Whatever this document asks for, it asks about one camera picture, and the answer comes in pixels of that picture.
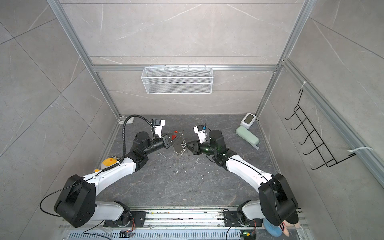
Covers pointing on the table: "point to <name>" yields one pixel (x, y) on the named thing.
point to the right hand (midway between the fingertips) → (185, 144)
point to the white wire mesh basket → (177, 80)
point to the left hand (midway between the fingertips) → (180, 132)
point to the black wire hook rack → (329, 160)
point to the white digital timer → (248, 120)
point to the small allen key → (158, 154)
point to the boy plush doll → (277, 231)
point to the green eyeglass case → (248, 136)
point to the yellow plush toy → (107, 162)
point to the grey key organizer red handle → (179, 144)
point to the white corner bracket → (122, 119)
